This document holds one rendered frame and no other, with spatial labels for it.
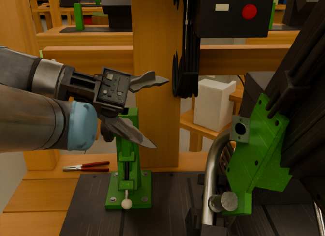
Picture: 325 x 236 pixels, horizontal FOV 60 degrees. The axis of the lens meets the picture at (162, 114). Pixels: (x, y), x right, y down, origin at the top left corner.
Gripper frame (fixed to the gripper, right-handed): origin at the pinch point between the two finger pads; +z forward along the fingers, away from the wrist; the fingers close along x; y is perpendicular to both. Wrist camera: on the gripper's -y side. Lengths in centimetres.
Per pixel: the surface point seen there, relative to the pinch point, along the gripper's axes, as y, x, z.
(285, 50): -13, 36, 38
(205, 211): -9.7, -17.0, 16.2
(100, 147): -215, 27, -6
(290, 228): -12.8, -17.3, 41.8
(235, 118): 2.9, 2.0, 14.9
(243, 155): 1.2, -4.8, 18.5
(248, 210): 3.4, -15.7, 19.2
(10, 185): -194, -21, -66
